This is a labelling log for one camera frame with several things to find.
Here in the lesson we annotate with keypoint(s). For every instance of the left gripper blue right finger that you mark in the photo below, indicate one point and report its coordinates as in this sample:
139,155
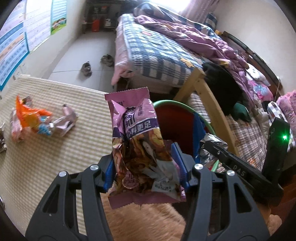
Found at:
183,161

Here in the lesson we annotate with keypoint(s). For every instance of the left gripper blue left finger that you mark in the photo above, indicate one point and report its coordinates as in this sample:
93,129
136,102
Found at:
109,173

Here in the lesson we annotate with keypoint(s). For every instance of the purple chips bag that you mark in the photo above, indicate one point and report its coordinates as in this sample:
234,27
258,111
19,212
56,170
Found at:
145,171

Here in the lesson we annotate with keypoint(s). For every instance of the pink wrapper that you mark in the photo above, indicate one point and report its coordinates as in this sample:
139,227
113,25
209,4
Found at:
65,123

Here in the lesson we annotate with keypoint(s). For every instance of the orange snack bag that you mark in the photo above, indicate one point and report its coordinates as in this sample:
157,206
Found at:
38,120

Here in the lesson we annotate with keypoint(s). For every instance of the pink Pocky box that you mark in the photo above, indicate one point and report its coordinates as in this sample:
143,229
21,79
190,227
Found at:
17,132

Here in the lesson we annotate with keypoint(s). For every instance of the red bin green rim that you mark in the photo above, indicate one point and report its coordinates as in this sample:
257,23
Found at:
182,124

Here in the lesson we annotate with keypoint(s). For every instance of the brown plaid bed cover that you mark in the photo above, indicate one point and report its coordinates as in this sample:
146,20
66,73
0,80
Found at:
250,141

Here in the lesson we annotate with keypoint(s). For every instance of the green cloth item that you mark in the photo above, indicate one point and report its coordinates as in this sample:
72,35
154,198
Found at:
240,112

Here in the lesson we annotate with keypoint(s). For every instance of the striped beige tablecloth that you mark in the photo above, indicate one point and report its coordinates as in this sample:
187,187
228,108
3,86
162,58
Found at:
29,167

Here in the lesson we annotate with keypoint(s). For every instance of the wooden bed footboard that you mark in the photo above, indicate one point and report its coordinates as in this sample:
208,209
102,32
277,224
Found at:
218,120

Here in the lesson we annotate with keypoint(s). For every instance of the black clothing pile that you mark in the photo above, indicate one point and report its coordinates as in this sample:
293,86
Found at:
223,86

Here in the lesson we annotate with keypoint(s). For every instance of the left dark shoe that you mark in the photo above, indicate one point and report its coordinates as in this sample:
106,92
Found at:
86,69

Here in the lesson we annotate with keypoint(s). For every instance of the dark shoe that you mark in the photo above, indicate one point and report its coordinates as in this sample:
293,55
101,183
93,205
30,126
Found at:
107,60
86,69

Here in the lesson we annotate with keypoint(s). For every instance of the right dark shoe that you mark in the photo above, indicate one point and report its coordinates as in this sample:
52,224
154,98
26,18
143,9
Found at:
107,60

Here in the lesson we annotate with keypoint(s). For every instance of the blue plaid bed quilt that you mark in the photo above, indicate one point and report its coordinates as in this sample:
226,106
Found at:
147,55

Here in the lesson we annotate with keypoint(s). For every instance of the purple crumpled duvet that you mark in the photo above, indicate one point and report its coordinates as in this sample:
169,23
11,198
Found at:
204,45

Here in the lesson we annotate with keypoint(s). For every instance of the red container under shelf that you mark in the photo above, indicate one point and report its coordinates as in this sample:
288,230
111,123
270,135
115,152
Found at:
95,25

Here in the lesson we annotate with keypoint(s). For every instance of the pink sheer curtain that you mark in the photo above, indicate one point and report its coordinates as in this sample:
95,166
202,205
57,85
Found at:
199,8

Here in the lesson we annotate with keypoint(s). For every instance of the dark shelf table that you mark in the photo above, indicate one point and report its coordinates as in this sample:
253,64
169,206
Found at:
107,11

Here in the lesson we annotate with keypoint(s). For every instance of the green number wall poster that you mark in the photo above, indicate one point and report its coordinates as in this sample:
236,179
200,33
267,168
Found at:
58,15

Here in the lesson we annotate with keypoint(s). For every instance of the white chart wall poster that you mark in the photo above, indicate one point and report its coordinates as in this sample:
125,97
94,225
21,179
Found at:
37,22

